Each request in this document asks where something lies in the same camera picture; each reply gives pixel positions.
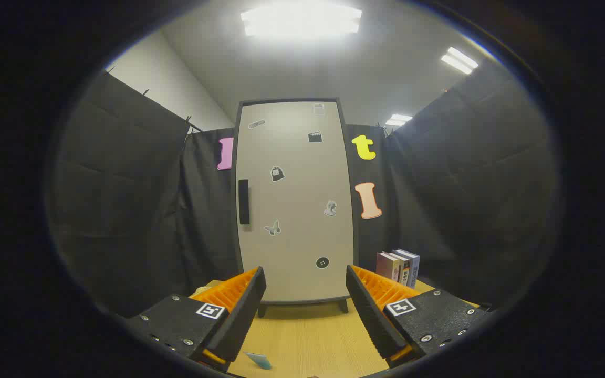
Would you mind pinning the large ceiling light panel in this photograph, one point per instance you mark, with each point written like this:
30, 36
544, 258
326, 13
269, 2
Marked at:
302, 21

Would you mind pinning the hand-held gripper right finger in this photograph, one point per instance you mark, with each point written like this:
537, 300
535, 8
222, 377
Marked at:
371, 320

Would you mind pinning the white and blue tube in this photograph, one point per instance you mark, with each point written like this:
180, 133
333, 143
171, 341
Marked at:
259, 360

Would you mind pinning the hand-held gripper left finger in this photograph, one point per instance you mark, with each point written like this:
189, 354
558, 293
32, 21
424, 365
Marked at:
242, 320

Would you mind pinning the black backdrop cloth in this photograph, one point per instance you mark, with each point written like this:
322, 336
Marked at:
124, 210

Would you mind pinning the beige cabinet door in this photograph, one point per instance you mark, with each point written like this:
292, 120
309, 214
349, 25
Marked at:
302, 173

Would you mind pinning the small ceiling light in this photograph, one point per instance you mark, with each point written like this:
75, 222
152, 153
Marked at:
398, 120

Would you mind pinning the dark grey cabinet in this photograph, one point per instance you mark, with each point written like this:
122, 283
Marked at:
302, 303

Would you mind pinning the white book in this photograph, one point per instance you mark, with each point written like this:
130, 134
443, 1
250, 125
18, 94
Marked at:
401, 270

